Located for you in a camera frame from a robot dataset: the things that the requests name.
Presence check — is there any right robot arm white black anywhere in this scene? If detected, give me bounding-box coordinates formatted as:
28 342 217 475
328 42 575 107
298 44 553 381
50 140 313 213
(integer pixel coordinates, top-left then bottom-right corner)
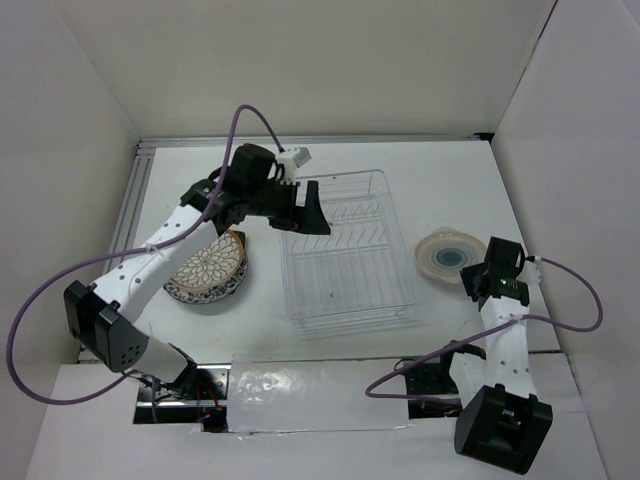
436 237 553 475

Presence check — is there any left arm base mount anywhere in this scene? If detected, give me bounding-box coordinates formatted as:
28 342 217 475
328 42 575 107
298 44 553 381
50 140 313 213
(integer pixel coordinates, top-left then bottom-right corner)
133 363 231 433

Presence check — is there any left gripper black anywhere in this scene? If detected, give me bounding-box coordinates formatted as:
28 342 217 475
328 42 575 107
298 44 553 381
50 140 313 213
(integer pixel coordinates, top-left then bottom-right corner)
246 177 331 235

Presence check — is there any brown rim floral bowl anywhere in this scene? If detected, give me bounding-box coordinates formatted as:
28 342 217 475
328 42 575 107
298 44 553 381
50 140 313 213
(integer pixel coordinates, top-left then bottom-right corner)
169 231 246 292

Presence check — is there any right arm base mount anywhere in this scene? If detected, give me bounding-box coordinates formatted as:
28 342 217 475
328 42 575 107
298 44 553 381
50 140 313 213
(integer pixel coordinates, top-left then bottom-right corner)
403 359 462 420

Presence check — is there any white wire dish rack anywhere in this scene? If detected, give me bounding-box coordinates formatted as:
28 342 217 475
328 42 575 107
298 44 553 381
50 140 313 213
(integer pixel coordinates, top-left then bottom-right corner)
280 169 416 340

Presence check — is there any beige plate blue swirl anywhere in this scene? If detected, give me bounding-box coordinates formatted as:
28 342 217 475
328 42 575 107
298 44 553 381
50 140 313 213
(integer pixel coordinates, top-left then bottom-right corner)
414 227 486 285

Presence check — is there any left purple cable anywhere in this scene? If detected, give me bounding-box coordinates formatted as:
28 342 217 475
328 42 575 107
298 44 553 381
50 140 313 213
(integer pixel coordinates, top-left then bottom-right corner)
9 104 289 425

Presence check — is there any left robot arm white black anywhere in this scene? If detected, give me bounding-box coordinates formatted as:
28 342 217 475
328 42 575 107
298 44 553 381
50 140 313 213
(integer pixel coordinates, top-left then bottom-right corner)
63 144 331 399

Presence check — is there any blue floral white plate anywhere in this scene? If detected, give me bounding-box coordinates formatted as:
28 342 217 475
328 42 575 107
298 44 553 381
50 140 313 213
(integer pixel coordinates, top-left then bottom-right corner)
163 256 248 305

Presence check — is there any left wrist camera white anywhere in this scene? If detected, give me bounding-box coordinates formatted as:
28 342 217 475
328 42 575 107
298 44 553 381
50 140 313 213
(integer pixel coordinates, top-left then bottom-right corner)
276 147 311 183

